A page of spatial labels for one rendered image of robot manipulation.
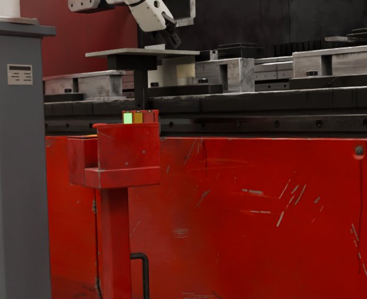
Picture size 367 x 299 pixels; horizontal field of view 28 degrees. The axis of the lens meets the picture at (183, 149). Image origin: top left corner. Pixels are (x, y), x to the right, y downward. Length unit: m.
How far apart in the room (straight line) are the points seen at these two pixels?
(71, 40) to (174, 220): 1.18
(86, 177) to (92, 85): 0.73
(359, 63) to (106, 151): 0.61
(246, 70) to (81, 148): 0.50
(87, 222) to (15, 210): 0.98
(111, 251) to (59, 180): 0.65
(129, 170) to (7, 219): 0.47
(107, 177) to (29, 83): 0.42
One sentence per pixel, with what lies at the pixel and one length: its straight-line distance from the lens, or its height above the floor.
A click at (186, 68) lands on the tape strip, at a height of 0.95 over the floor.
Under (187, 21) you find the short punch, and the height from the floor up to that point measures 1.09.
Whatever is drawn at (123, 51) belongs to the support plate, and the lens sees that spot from 1.94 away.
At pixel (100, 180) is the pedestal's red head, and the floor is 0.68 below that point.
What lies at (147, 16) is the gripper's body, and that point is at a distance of 2.10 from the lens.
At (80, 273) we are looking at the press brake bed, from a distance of 2.40.
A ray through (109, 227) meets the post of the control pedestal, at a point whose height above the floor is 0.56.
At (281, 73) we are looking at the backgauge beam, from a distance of 2.23.
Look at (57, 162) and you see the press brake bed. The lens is 2.44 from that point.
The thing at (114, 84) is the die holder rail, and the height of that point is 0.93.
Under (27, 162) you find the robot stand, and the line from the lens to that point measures 1.38.
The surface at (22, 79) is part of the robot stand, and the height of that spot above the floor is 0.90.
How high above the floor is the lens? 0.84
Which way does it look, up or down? 3 degrees down
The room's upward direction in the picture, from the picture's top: 2 degrees counter-clockwise
